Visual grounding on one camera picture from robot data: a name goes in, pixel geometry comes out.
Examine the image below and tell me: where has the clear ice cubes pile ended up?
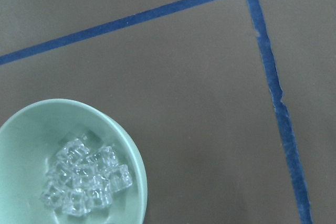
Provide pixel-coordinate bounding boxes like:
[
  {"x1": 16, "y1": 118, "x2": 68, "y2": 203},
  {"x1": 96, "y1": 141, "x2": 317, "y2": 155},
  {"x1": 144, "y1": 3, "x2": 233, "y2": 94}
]
[{"x1": 40, "y1": 138, "x2": 133, "y2": 217}]

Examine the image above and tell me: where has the green bowl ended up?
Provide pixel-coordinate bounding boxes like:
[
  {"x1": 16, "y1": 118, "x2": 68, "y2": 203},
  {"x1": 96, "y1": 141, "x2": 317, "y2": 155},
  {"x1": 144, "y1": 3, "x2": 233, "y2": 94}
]
[{"x1": 1, "y1": 99, "x2": 148, "y2": 223}]

